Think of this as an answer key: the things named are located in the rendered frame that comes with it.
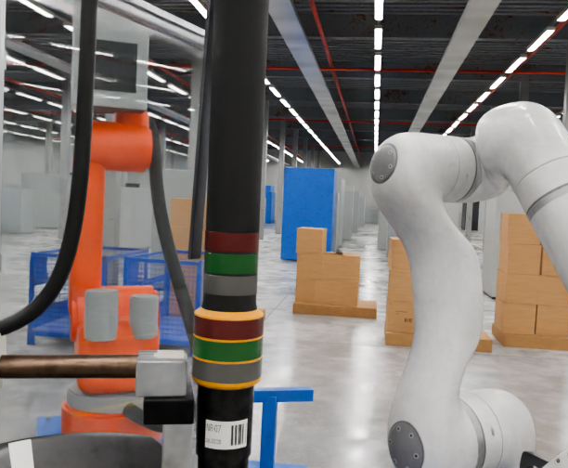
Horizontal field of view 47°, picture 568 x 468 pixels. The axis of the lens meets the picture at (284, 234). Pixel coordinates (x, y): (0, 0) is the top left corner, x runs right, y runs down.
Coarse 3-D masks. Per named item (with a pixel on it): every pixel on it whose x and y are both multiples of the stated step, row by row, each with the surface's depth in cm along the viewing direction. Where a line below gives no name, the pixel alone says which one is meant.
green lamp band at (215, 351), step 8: (192, 344) 41; (200, 344) 39; (208, 344) 39; (216, 344) 39; (224, 344) 39; (232, 344) 39; (240, 344) 39; (248, 344) 39; (256, 344) 40; (192, 352) 40; (200, 352) 39; (208, 352) 39; (216, 352) 39; (224, 352) 39; (232, 352) 39; (240, 352) 39; (248, 352) 39; (256, 352) 40; (216, 360) 39; (224, 360) 39; (232, 360) 39; (240, 360) 39; (248, 360) 39
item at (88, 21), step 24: (96, 0) 38; (96, 24) 38; (72, 168) 39; (72, 192) 39; (72, 216) 39; (72, 240) 39; (72, 264) 39; (48, 288) 39; (24, 312) 38; (0, 336) 38; (0, 384) 39
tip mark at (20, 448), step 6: (12, 444) 53; (18, 444) 54; (24, 444) 54; (30, 444) 54; (12, 450) 53; (18, 450) 53; (24, 450) 53; (30, 450) 53; (12, 456) 53; (18, 456) 53; (24, 456) 53; (30, 456) 53; (12, 462) 52; (18, 462) 52; (24, 462) 53; (30, 462) 53
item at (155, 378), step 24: (144, 360) 39; (168, 360) 39; (144, 384) 39; (168, 384) 39; (192, 384) 42; (144, 408) 38; (168, 408) 39; (192, 408) 39; (168, 432) 39; (192, 432) 40; (168, 456) 39
